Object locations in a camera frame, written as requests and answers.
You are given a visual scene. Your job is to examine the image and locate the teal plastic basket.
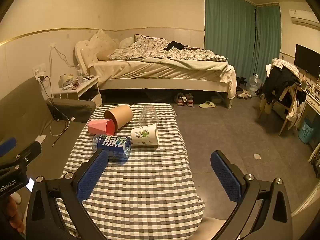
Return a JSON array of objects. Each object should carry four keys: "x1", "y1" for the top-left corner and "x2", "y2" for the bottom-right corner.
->
[{"x1": 298, "y1": 118, "x2": 314, "y2": 144}]

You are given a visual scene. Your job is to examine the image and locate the left sneaker under bed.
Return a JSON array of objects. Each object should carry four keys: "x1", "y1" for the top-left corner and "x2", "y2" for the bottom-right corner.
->
[{"x1": 175, "y1": 93, "x2": 187, "y2": 106}]

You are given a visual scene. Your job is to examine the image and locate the large clear water jug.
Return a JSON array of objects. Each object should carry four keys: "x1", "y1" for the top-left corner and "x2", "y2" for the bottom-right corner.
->
[{"x1": 248, "y1": 73, "x2": 261, "y2": 96}]

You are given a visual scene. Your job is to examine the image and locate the white bedside table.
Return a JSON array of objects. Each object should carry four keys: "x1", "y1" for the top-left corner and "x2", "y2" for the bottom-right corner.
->
[{"x1": 53, "y1": 75, "x2": 103, "y2": 107}]

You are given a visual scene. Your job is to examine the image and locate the black television screen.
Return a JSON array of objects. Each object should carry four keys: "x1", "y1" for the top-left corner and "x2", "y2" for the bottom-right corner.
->
[{"x1": 294, "y1": 44, "x2": 320, "y2": 77}]

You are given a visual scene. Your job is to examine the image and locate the green slipper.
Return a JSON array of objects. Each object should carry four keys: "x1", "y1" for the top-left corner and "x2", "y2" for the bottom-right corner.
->
[{"x1": 199, "y1": 100, "x2": 216, "y2": 109}]

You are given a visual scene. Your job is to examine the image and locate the white bed frame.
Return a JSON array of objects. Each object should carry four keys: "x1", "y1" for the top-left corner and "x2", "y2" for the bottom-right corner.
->
[{"x1": 74, "y1": 39, "x2": 237, "y2": 109}]

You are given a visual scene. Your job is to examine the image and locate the brown kraft paper cup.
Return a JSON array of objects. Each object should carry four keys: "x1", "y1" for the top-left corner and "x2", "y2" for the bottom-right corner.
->
[{"x1": 104, "y1": 105, "x2": 133, "y2": 132}]

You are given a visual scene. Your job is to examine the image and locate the green curtain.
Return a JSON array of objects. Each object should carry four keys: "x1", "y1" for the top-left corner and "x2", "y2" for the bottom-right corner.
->
[{"x1": 204, "y1": 0, "x2": 281, "y2": 81}]

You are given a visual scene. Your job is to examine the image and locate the black garment on bed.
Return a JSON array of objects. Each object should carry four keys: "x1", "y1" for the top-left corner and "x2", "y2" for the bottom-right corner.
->
[{"x1": 164, "y1": 41, "x2": 188, "y2": 51}]

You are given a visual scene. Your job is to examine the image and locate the patterned duvet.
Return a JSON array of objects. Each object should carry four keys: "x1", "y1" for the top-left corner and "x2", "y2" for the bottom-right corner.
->
[{"x1": 108, "y1": 34, "x2": 227, "y2": 62}]

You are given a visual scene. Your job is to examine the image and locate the pink paper cup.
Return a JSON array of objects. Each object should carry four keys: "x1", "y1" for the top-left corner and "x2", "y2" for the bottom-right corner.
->
[{"x1": 87, "y1": 119, "x2": 115, "y2": 135}]

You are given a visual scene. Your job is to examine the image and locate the blue labelled plastic bottle cup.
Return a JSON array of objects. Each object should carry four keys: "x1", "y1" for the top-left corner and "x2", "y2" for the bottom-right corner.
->
[{"x1": 92, "y1": 134, "x2": 131, "y2": 160}]

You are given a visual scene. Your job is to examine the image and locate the person's left hand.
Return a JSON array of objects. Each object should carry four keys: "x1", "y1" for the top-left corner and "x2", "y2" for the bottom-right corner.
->
[{"x1": 1, "y1": 196, "x2": 24, "y2": 233}]

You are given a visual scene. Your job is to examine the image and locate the clear plastic cup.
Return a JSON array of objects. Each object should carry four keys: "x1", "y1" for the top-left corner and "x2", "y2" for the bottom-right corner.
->
[{"x1": 139, "y1": 105, "x2": 159, "y2": 126}]

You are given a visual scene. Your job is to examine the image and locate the white paper cup green print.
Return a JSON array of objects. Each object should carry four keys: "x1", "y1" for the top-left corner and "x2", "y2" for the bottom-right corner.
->
[{"x1": 131, "y1": 124, "x2": 159, "y2": 146}]

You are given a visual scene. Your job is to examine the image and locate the white wall power strip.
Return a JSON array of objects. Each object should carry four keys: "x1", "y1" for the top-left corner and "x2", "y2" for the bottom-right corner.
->
[{"x1": 33, "y1": 63, "x2": 47, "y2": 80}]

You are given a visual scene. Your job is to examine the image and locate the sneaker under bed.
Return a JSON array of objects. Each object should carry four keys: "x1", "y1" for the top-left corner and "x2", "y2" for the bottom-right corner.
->
[
  {"x1": 175, "y1": 93, "x2": 187, "y2": 106},
  {"x1": 185, "y1": 93, "x2": 194, "y2": 107}
]

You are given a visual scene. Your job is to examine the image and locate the dark grey sofa cushion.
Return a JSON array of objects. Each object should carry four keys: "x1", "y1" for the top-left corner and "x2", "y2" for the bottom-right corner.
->
[{"x1": 46, "y1": 98, "x2": 96, "y2": 123}]

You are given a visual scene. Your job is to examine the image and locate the white air conditioner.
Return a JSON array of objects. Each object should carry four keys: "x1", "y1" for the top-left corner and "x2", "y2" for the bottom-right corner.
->
[{"x1": 289, "y1": 9, "x2": 320, "y2": 30}]

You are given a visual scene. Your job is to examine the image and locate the cream tufted headboard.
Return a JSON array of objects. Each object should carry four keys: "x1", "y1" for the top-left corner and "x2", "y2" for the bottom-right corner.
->
[{"x1": 74, "y1": 29, "x2": 119, "y2": 75}]

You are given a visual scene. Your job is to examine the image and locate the white charging cable on sofa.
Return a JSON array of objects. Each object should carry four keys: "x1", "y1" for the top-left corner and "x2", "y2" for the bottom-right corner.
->
[{"x1": 49, "y1": 104, "x2": 71, "y2": 137}]

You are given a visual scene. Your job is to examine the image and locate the dark grey sofa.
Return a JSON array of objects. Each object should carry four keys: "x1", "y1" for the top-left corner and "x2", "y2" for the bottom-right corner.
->
[{"x1": 1, "y1": 77, "x2": 86, "y2": 179}]

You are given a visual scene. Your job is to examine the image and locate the beige shoes by curtain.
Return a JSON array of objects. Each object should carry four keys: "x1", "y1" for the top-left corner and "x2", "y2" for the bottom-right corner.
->
[{"x1": 236, "y1": 89, "x2": 252, "y2": 100}]

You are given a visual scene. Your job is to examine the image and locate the right sneaker under bed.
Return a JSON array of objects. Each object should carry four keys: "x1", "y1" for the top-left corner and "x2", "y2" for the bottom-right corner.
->
[{"x1": 185, "y1": 93, "x2": 194, "y2": 107}]

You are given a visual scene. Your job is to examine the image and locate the white paper scrap on floor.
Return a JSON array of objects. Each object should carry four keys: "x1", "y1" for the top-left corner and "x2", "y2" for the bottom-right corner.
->
[{"x1": 254, "y1": 153, "x2": 261, "y2": 160}]

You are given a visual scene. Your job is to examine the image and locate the grey checkered tablecloth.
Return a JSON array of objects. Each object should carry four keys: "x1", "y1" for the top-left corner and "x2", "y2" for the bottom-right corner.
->
[{"x1": 55, "y1": 102, "x2": 206, "y2": 240}]

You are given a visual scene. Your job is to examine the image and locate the wooden chair with clothes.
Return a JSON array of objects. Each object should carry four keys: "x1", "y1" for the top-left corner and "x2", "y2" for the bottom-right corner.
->
[{"x1": 259, "y1": 58, "x2": 306, "y2": 133}]

